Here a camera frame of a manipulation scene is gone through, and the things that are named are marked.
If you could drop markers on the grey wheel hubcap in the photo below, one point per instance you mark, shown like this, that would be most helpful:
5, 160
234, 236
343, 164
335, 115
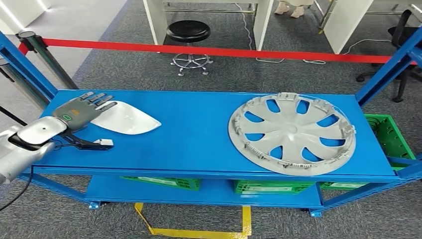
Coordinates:
291, 130

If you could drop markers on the blue metal shelf rack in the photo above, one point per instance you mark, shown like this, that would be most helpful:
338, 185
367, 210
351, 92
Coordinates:
197, 138

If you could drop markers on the red barrier belt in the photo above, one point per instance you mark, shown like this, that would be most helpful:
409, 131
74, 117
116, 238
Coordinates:
197, 50

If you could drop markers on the black round stool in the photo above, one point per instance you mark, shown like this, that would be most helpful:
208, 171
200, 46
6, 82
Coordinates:
188, 31

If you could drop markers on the white plastic car part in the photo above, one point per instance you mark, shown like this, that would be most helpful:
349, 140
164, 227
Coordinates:
128, 120

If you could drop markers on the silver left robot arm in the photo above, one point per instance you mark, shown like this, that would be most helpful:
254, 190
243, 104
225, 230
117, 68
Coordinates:
19, 158

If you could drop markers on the green plastic crate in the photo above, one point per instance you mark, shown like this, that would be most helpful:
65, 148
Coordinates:
392, 135
273, 187
171, 183

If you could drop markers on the black office chair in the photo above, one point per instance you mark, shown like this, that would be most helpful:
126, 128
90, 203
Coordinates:
400, 33

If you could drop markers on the yellow floor tape outline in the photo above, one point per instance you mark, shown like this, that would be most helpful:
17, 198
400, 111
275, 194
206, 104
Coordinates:
197, 234

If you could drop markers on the thin black rod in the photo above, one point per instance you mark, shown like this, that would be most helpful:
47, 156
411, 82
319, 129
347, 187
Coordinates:
13, 116

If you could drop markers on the chrome barrier post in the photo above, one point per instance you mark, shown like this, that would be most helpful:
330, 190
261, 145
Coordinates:
23, 85
49, 59

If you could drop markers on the white desk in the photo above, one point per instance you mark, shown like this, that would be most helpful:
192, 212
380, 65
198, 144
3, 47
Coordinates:
346, 23
262, 23

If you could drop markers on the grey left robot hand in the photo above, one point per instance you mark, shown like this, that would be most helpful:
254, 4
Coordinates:
77, 113

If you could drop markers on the person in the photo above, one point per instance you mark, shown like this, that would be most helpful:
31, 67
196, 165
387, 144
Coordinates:
296, 11

